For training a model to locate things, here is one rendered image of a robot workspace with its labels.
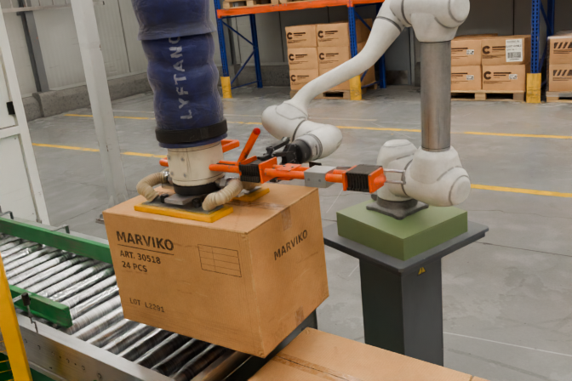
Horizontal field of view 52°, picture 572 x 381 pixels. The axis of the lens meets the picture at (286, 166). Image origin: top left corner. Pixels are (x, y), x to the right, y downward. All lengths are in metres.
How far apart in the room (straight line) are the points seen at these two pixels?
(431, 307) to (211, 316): 1.01
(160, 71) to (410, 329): 1.39
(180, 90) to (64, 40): 10.58
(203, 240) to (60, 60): 10.62
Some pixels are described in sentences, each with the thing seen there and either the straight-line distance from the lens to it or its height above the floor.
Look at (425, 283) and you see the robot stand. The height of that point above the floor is 0.54.
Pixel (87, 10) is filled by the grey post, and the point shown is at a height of 1.74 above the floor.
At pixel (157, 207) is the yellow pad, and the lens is 1.89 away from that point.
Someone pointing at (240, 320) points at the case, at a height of 0.78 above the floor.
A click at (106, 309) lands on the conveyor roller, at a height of 0.53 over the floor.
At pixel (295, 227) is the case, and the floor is 0.99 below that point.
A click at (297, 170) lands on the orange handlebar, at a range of 1.66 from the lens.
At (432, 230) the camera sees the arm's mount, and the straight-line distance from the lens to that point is 2.19.
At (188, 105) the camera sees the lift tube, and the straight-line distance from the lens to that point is 1.75.
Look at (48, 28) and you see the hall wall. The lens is 12.12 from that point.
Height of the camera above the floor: 1.67
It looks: 16 degrees down
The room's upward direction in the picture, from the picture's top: 6 degrees counter-clockwise
